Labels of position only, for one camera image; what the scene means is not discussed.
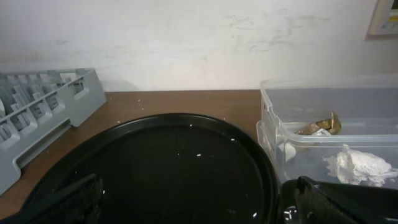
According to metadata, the white tissue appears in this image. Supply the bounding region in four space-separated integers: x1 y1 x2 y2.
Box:
323 144 397 187

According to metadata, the black rectangular tray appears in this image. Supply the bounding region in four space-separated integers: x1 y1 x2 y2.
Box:
278 179 398 224

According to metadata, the grey dishwasher rack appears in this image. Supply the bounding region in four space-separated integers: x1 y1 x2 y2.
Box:
1 68 107 193

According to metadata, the clear plastic bin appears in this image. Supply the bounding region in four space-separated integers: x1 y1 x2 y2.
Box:
257 77 397 189

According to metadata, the wrapper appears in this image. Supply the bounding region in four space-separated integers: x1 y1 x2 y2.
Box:
296 111 342 136

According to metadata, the round black tray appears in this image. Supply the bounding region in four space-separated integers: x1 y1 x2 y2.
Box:
23 113 277 223

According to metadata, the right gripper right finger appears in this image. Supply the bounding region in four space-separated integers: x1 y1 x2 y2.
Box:
294 175 398 224

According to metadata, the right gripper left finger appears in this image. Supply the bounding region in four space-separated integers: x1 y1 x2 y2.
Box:
1 174 103 224

